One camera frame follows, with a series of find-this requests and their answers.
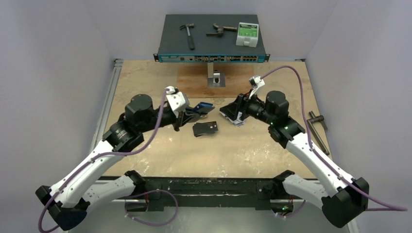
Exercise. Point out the plywood board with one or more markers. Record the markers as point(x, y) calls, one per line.
point(192, 80)

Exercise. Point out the hammer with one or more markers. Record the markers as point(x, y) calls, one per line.
point(189, 36)

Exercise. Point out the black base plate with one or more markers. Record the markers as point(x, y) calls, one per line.
point(257, 193)

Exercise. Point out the navy blue card holder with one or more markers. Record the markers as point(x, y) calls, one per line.
point(202, 107)

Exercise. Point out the black card pile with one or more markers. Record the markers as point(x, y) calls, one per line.
point(205, 128)

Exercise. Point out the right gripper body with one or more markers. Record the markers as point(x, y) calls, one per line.
point(240, 107)

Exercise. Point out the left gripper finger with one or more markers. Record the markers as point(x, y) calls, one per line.
point(198, 107)
point(191, 117)

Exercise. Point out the metal bracket stand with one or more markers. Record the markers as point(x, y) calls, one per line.
point(215, 78)

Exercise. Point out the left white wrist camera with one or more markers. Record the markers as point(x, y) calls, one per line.
point(177, 100)

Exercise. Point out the white green box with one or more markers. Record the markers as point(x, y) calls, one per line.
point(247, 34)

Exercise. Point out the rusty metal clamp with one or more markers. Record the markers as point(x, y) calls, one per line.
point(221, 29)

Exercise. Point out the metal crank handle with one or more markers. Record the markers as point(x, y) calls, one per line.
point(312, 122)

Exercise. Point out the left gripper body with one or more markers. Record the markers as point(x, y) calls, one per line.
point(178, 122)

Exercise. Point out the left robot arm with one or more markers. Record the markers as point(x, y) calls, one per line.
point(70, 200)

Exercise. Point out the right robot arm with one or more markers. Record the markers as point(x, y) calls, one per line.
point(338, 194)

